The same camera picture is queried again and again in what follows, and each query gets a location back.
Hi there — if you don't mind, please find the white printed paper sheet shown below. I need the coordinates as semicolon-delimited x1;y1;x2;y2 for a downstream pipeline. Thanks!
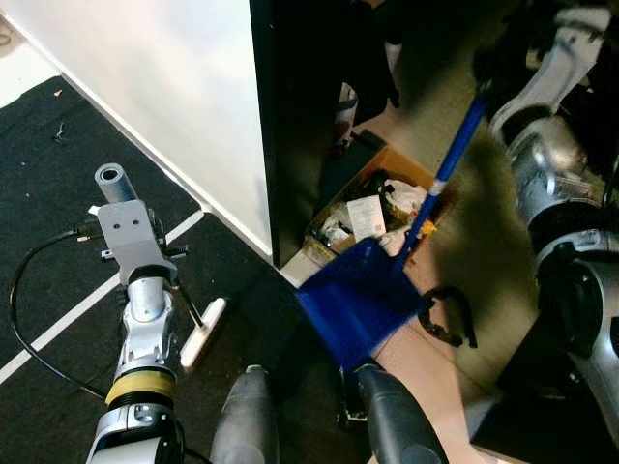
346;196;388;243

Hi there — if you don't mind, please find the black floor mat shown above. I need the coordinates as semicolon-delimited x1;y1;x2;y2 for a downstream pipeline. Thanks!
0;77;368;464

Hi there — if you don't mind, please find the blue plastic dustpan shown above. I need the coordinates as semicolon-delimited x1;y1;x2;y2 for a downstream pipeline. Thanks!
295;89;487;373

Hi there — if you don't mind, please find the crumpled white paper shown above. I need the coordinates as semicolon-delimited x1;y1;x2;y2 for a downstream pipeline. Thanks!
387;182;427;214

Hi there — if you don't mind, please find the black cabinet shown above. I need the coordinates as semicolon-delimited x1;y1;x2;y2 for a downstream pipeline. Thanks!
469;319;619;464

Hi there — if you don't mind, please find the grey robot left leg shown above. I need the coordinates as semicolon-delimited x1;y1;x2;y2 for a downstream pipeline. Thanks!
211;365;281;464

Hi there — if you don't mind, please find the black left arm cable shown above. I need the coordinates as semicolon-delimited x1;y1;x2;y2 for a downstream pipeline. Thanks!
10;227;107;402

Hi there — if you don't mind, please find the white red printed container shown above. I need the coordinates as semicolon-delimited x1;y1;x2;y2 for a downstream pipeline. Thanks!
334;82;361;151

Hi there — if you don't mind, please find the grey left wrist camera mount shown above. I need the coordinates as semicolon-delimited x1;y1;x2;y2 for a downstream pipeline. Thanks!
92;162;180;286

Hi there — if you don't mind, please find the grey robot leg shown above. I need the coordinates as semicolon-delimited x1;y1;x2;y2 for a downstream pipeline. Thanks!
348;362;451;464
211;365;281;464

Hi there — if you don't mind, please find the white tape stripe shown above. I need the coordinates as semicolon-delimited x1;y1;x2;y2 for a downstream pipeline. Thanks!
0;211;206;383

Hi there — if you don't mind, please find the cardboard box with rubbish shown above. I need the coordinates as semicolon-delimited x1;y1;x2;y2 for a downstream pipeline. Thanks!
305;145;460;267

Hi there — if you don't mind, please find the grey robot right leg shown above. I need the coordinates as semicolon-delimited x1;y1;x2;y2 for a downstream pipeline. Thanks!
348;362;451;464

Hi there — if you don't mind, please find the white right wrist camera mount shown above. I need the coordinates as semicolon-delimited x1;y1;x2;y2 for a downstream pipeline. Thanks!
488;5;610;136

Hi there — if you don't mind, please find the white brush with black rod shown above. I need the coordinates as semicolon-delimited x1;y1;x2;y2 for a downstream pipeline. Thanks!
166;271;228;371

